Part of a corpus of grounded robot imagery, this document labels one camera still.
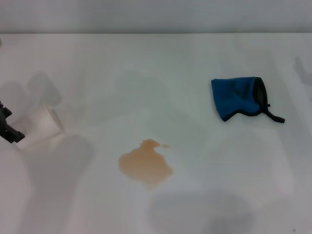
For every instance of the white paper cup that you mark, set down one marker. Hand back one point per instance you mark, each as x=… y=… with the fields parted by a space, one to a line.
x=41 y=126

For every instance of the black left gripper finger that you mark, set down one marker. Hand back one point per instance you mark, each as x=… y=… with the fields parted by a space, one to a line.
x=12 y=135
x=4 y=112

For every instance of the blue rag with black trim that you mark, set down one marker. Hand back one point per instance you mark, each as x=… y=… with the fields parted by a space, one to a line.
x=229 y=97

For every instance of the brown water stain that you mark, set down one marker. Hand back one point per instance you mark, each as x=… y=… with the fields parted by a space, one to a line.
x=146 y=165

